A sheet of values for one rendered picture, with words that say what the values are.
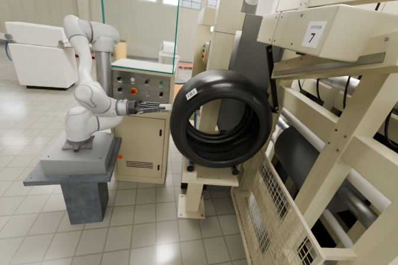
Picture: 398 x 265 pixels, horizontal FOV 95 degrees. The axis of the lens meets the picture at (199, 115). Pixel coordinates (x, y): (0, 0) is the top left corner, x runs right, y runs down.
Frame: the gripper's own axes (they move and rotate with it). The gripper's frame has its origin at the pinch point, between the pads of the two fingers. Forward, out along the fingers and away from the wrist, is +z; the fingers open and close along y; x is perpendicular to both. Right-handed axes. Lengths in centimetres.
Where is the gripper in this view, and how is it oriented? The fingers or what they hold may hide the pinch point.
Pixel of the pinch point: (166, 107)
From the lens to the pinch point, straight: 104.1
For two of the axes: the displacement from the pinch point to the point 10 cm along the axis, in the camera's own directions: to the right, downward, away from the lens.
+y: -0.4, -4.5, 8.9
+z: 10.0, -0.2, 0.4
